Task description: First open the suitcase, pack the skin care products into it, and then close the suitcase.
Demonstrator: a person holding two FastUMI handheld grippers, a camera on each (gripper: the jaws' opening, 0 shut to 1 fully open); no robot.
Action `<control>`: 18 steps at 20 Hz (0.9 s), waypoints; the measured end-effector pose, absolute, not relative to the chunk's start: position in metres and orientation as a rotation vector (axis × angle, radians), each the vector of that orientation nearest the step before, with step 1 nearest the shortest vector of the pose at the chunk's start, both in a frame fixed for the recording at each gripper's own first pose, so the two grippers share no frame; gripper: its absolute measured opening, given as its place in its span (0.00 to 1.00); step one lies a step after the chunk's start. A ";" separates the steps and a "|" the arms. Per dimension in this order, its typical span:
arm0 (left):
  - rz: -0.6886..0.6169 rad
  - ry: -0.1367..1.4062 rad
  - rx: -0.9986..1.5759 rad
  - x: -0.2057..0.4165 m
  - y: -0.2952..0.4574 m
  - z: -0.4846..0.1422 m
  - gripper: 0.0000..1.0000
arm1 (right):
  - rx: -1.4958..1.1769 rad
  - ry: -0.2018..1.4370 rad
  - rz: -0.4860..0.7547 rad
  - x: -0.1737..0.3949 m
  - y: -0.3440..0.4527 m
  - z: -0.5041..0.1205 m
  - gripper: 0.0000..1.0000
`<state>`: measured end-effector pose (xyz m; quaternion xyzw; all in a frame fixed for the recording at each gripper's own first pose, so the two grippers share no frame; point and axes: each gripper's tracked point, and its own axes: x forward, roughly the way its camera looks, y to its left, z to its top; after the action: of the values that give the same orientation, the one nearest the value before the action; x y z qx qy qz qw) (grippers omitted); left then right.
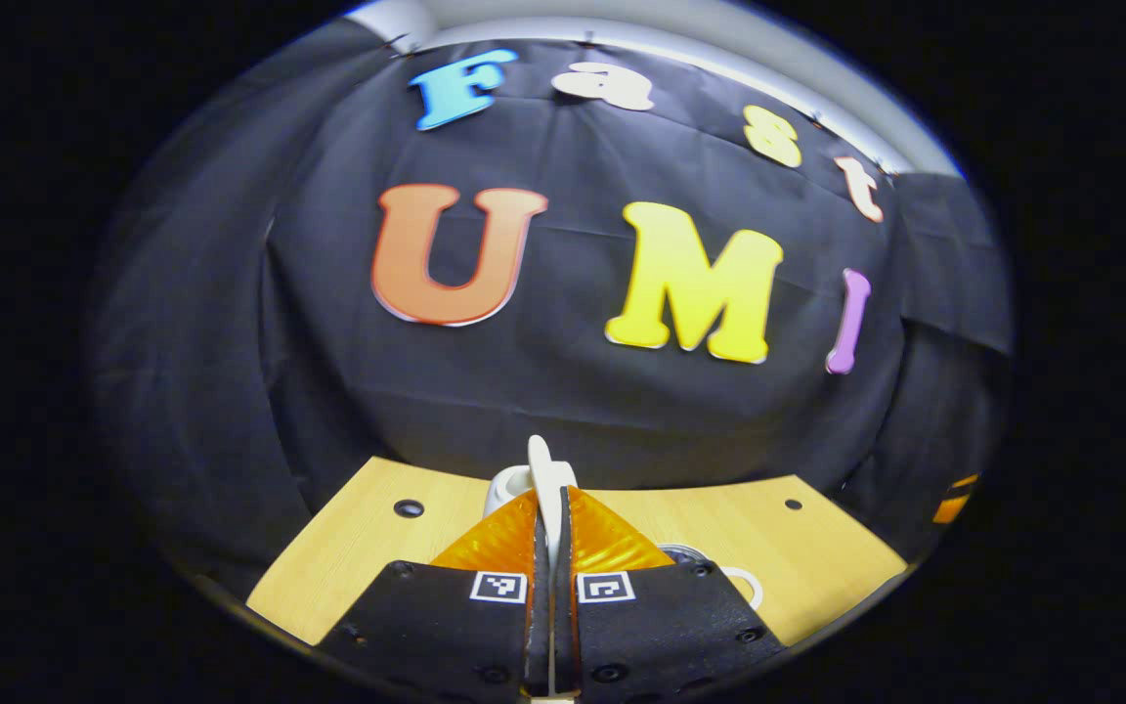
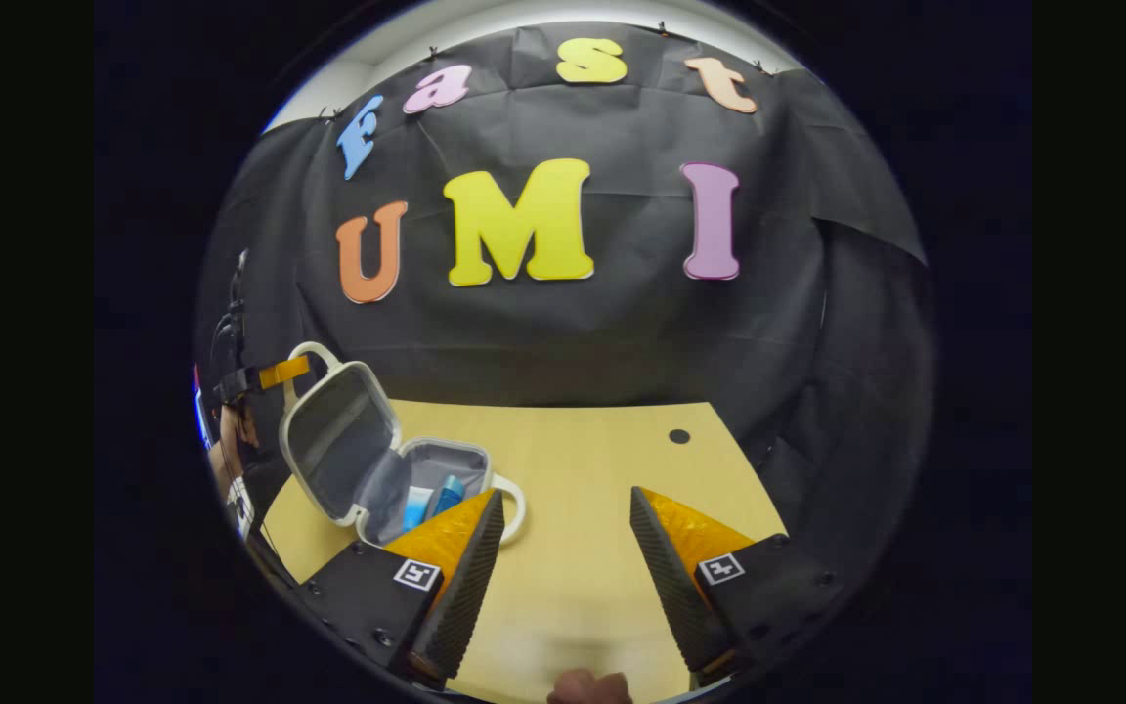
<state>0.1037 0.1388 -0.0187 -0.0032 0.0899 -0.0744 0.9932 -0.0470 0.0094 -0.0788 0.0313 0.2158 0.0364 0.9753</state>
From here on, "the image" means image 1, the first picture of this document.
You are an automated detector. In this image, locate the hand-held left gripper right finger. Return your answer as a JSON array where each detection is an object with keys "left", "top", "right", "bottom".
[{"left": 553, "top": 485, "right": 789, "bottom": 701}]

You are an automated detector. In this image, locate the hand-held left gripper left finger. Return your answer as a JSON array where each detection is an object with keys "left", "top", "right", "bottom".
[{"left": 317, "top": 489, "right": 552, "bottom": 700}]

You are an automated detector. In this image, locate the white suitcase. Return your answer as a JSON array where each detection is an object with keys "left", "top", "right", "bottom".
[{"left": 482, "top": 435, "right": 764, "bottom": 612}]

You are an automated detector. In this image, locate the black backdrop cloth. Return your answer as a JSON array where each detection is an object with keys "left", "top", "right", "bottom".
[{"left": 84, "top": 20, "right": 1014, "bottom": 597}]

